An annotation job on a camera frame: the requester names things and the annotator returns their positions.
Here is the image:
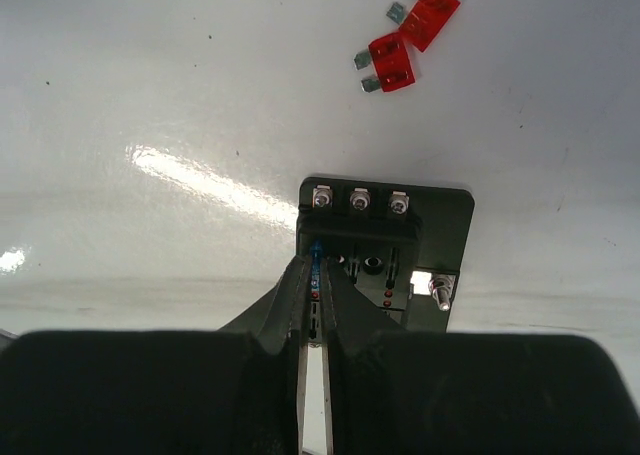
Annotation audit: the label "black fuse box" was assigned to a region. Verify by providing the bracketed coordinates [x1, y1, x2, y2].
[296, 177, 475, 333]

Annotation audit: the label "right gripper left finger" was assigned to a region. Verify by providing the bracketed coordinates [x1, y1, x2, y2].
[219, 256, 312, 454]

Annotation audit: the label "red fuse lower left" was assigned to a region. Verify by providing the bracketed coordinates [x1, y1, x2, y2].
[354, 32, 416, 93]

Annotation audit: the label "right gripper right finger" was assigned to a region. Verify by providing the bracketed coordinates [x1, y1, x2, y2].
[320, 259, 401, 454]

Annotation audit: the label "red fuse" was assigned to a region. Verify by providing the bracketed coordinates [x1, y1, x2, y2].
[386, 0, 461, 52]
[354, 32, 416, 93]

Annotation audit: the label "red fuse middle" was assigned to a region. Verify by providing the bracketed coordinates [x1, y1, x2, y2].
[386, 0, 461, 52]

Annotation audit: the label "blue fuse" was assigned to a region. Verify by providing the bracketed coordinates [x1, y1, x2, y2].
[310, 240, 323, 292]

